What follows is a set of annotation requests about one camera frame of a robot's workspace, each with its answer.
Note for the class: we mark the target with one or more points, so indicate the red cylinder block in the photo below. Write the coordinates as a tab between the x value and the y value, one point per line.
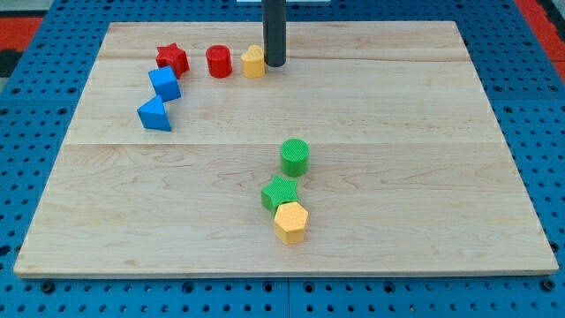
219	61

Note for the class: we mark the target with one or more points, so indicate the red star block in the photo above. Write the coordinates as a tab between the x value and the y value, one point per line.
171	55

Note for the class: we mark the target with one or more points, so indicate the green cylinder block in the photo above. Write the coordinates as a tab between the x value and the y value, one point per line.
294	157

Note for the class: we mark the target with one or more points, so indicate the yellow hexagon block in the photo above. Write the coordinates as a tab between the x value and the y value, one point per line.
290	222

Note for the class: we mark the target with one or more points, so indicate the blue cube block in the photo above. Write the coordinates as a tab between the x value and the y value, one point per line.
165	84

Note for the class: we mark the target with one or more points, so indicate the blue triangular prism block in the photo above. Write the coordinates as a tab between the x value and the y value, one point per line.
153	115

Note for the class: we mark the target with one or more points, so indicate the black cylindrical pointer rod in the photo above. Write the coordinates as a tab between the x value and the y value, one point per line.
274	31

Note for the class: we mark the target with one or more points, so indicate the yellow heart block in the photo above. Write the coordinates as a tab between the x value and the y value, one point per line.
253	63

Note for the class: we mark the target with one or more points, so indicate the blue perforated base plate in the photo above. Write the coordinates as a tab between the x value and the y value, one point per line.
521	83

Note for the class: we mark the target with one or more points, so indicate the light wooden board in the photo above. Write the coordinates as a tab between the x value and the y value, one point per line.
409	173

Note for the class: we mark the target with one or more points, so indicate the green star block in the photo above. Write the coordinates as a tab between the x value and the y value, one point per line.
279	191

